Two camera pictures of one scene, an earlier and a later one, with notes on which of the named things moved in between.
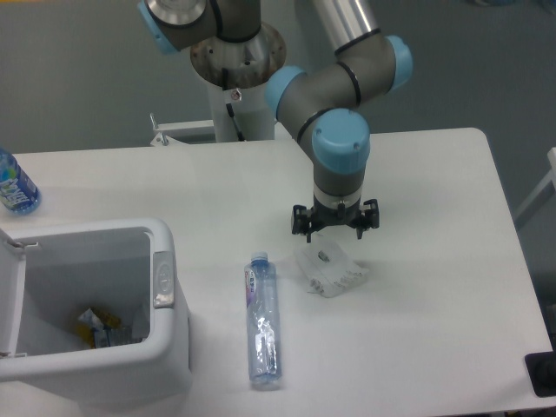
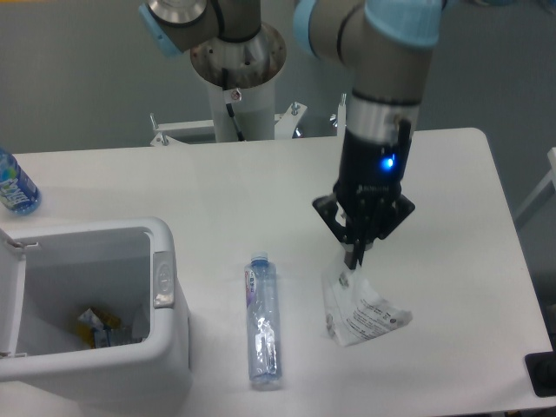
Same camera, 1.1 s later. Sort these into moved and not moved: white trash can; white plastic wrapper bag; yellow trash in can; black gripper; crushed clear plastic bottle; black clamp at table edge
Moved: black gripper; white plastic wrapper bag
Not moved: yellow trash in can; black clamp at table edge; crushed clear plastic bottle; white trash can
